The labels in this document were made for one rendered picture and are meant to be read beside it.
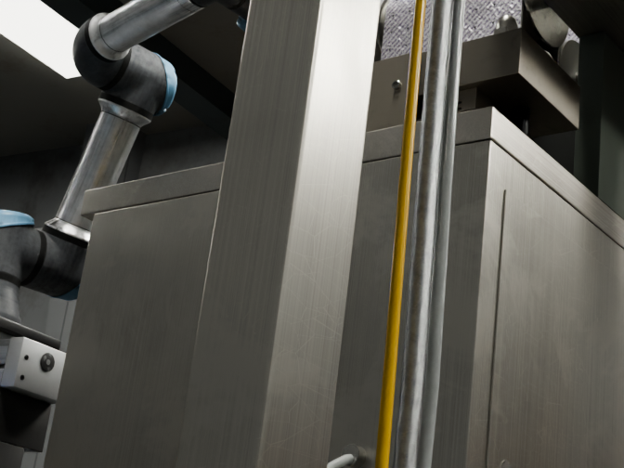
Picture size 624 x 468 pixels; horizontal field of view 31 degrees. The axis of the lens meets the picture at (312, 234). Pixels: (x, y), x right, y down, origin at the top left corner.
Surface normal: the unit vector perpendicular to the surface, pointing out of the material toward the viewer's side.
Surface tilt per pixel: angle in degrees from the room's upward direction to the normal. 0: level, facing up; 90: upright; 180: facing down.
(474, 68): 90
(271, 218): 90
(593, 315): 90
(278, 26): 90
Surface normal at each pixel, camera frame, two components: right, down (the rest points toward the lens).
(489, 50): -0.60, -0.34
